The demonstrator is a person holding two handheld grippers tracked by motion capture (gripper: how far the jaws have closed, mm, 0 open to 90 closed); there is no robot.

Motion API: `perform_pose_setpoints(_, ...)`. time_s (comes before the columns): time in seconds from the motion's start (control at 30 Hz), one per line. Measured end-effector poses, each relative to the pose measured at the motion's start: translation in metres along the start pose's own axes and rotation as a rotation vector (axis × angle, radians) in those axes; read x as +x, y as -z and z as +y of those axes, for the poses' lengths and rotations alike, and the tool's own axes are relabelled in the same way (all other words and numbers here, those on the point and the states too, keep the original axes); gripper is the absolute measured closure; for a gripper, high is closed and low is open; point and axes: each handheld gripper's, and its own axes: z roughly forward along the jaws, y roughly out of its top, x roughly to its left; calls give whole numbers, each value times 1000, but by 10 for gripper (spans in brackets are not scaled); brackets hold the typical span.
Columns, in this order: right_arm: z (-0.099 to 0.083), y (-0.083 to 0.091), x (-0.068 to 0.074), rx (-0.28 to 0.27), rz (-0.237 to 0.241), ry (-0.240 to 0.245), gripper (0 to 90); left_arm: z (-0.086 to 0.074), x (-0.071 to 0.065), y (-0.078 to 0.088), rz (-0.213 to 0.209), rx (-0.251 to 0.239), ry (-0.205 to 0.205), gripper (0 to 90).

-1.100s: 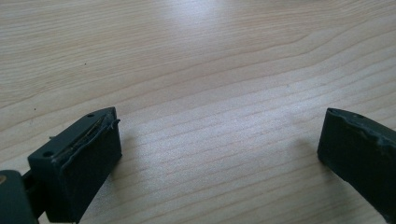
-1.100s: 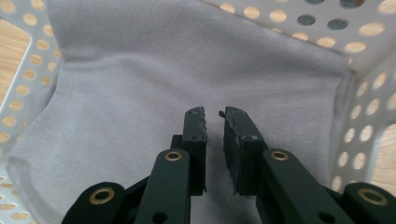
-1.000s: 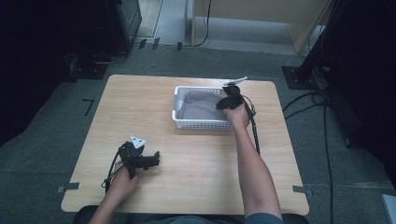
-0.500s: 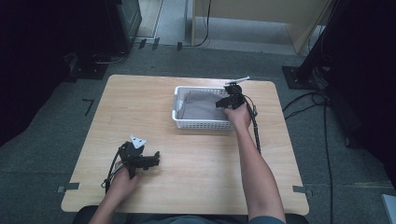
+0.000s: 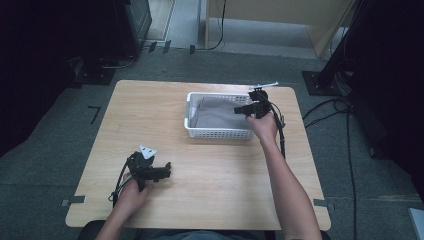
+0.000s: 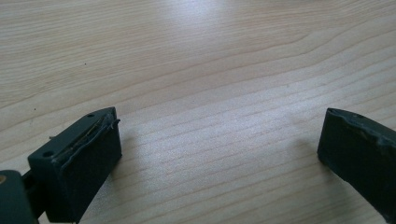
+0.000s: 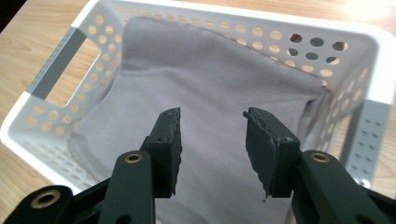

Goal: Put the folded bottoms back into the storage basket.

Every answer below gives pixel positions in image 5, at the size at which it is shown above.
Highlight white flat object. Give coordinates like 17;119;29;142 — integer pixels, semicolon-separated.
407;207;424;240

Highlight person's right hand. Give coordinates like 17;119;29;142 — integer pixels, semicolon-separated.
245;111;280;145

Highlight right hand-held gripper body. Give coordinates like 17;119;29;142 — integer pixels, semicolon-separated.
247;81;280;120

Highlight black stand base with cable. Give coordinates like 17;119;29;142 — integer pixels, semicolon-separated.
68;54;139;88

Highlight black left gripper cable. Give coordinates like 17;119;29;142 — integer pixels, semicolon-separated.
108;156;138;208

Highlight grey tape strip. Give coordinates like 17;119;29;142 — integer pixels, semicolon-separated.
313;198;336;212
60;195;87;208

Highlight person's lap in dark clothing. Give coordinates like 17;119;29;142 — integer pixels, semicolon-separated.
77;219;284;240

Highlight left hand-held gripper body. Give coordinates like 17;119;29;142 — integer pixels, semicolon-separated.
125;144;166;193

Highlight grey cloth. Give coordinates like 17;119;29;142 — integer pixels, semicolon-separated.
189;96;253;131

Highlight black hanging cable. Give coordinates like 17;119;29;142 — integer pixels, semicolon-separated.
194;0;228;52

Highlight dark curtain with stand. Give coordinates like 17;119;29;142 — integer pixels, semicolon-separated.
316;0;424;204

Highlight black floor cables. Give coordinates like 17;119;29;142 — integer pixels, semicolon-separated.
301;95;358;240

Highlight white perforated plastic basket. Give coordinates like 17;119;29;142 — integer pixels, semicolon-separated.
183;91;257;141

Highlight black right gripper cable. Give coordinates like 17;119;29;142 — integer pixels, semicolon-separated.
268;101;288;160

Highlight person's left hand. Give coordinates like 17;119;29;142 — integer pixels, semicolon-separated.
113;179;151;219

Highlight light wooden furniture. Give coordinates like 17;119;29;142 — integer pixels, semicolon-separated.
204;0;356;59

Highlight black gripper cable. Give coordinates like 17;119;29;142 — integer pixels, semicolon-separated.
108;156;138;208
268;101;288;160

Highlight black cabinet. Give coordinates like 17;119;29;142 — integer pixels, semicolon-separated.
112;0;153;58

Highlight black stand base plate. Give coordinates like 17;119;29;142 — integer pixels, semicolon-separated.
301;70;351;98

